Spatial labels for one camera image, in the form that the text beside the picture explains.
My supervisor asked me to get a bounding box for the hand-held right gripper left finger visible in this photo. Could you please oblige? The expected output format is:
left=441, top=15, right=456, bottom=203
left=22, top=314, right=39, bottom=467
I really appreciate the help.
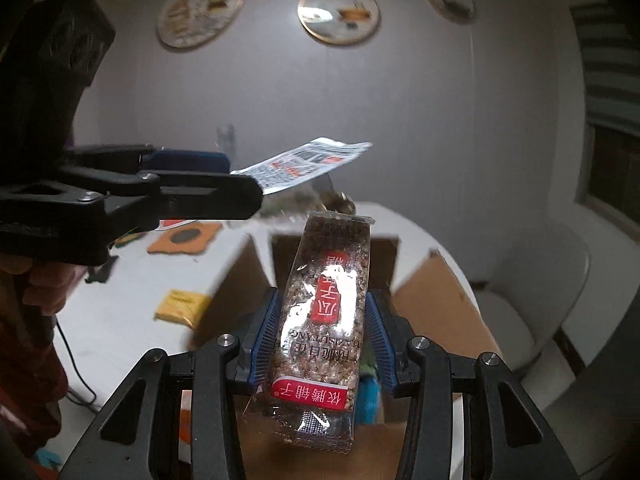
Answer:
left=60, top=287, right=282, bottom=480

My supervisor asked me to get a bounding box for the person's left hand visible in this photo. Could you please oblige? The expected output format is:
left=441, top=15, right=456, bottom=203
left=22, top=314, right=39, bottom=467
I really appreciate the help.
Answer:
left=0, top=254, right=87, bottom=318

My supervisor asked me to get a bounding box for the dark grey chair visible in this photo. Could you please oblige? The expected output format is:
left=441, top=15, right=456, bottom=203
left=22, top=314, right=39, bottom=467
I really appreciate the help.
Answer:
left=544, top=330, right=640, bottom=480

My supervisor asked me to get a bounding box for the window with grille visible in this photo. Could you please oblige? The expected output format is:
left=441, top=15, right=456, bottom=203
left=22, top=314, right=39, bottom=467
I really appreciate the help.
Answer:
left=575, top=125, right=640, bottom=242

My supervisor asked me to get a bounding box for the large decorative wall plate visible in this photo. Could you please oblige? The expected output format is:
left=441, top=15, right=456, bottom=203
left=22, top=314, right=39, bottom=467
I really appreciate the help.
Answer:
left=156, top=0, right=246, bottom=51

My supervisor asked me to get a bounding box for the brown cardboard box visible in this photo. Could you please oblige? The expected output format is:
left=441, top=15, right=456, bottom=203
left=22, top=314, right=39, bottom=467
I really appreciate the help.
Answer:
left=187, top=232, right=502, bottom=480

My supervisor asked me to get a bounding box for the clear bag with greens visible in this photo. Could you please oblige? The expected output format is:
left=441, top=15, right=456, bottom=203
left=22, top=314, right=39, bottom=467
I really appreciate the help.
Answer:
left=260, top=194, right=321, bottom=222

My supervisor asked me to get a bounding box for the medium decorative wall plate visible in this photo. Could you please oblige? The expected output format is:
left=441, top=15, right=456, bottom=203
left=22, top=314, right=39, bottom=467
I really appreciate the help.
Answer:
left=297, top=0, right=381, bottom=47

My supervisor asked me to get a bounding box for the orange felt coaster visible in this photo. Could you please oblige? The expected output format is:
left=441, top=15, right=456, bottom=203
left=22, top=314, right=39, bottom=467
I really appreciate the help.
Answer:
left=146, top=221, right=223, bottom=256

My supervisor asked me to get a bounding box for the striped window blind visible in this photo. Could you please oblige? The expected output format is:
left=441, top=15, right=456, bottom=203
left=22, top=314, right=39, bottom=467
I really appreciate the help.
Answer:
left=570, top=2, right=640, bottom=134

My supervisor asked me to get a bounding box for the person's left forearm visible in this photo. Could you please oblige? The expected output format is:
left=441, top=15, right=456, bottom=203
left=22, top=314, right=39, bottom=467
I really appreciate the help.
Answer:
left=0, top=280, right=69, bottom=457

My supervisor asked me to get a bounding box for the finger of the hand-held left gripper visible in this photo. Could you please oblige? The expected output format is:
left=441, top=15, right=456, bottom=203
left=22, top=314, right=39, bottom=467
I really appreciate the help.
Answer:
left=65, top=143, right=231, bottom=174
left=60, top=170, right=264, bottom=234

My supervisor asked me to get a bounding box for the white chair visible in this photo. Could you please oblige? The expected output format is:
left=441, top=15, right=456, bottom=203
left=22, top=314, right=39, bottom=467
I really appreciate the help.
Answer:
left=472, top=220, right=592, bottom=392

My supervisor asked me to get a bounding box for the thin black cable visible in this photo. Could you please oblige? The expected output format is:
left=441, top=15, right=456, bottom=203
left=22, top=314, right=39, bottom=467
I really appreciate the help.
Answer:
left=51, top=316, right=102, bottom=412

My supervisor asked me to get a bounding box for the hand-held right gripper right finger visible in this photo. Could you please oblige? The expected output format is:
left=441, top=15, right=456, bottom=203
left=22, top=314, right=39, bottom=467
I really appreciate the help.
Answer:
left=366, top=291, right=576, bottom=480

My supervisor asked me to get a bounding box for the clear seed brittle packet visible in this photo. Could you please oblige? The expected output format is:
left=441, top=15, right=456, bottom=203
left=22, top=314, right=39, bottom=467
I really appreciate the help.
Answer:
left=265, top=212, right=376, bottom=454

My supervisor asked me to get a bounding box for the small decorative wall plate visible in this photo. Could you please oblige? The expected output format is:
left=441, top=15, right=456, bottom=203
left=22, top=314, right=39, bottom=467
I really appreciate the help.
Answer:
left=425, top=0, right=477, bottom=25

